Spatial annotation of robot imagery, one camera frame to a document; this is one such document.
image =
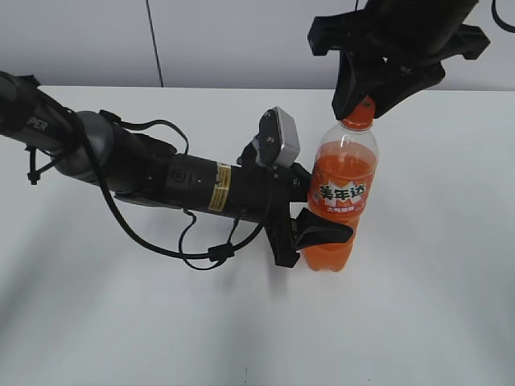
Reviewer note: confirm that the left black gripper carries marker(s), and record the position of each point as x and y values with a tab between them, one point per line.
269	191

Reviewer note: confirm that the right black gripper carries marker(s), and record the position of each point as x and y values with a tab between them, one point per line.
368	39

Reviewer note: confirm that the orange bottle cap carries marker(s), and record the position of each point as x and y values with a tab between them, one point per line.
361	118

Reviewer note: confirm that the orange soda plastic bottle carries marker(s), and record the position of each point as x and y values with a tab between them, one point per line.
342	176

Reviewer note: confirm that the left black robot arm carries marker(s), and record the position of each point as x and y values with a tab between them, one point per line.
101	149

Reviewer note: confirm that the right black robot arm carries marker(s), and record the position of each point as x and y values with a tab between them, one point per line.
390	50

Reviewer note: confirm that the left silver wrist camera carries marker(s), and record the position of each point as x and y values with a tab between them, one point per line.
277	139

